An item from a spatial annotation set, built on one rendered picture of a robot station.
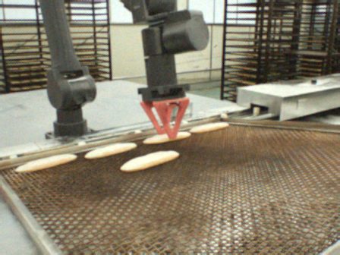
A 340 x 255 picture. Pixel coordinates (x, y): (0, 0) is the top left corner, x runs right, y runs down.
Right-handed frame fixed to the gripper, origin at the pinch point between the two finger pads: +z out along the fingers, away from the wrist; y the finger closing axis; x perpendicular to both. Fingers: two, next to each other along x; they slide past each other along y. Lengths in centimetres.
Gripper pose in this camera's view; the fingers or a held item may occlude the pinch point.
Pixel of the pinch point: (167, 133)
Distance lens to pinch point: 64.2
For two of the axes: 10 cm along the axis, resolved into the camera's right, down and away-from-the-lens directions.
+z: 1.0, 9.8, 1.5
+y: -4.7, -0.8, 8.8
